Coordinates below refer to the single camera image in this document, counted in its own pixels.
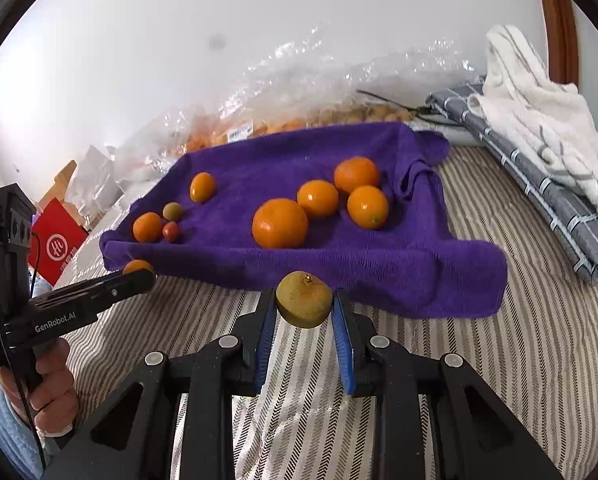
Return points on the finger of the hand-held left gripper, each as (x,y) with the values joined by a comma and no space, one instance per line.
(104,290)

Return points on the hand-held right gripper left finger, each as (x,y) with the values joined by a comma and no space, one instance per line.
(265,345)

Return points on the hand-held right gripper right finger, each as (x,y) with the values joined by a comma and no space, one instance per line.
(343,350)

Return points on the green tangerine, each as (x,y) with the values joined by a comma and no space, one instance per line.
(303,300)

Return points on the small orange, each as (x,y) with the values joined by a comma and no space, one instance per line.
(147,227)
(202,187)

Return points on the red cherry tomato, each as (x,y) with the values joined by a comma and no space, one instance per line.
(170,232)

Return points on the small green fruit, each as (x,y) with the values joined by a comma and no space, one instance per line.
(172,211)

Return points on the large orange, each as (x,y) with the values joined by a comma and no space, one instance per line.
(280,223)

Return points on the person's left forearm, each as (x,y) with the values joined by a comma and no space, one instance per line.
(4,435)

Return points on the person's left hand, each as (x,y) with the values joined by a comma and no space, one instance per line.
(56,385)

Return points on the red box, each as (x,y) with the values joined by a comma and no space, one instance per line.
(59,245)

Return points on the striped bed sheet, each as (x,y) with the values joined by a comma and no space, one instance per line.
(299,410)

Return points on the white plastic bags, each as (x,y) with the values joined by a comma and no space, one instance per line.
(96,175)

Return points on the cardboard box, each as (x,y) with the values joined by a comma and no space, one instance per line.
(64,175)

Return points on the purple towel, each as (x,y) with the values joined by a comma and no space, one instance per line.
(259,170)

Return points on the clear plastic bag of oranges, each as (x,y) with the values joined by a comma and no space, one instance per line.
(204,135)

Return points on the clear bag of yellow fruit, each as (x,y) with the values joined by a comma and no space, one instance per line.
(359,110)

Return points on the grey checked cloth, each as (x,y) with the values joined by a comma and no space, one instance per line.
(544,195)

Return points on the white striped towel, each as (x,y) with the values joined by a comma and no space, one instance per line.
(529,110)

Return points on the wooden door frame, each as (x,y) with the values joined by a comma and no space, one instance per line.
(559,20)

